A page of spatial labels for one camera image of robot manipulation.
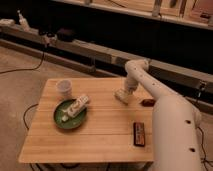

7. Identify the white sponge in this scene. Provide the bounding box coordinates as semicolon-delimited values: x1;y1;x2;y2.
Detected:
114;89;130;104

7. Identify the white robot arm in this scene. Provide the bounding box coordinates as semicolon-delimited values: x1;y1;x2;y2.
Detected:
124;60;202;171

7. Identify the red brown small object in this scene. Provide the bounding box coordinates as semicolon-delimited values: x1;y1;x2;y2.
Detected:
141;99;155;107

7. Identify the black orange snack bar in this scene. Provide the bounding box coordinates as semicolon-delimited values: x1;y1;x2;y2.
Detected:
133;122;145;147

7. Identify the white green carton box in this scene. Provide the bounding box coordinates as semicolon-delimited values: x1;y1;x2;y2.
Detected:
67;94;90;118

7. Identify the wooden table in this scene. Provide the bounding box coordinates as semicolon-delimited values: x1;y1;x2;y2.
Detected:
19;78;153;163

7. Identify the translucent plastic cup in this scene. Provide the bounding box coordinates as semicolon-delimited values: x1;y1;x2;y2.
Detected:
56;80;72;99

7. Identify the small white cube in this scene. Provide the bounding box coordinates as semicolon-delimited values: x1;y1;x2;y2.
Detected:
62;116;68;122

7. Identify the green plate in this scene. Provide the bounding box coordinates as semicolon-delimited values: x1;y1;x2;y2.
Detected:
53;99;87;130

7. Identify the black round device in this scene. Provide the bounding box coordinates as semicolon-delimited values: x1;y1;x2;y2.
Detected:
57;28;76;42

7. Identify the white spray bottle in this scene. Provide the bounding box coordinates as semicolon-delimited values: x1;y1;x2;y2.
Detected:
17;10;30;31

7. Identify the black cable near robot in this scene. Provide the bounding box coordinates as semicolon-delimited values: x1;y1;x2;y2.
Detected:
196;83;213;171

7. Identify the black floor cable left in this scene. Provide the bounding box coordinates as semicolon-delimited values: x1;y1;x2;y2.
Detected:
0;46;47;76

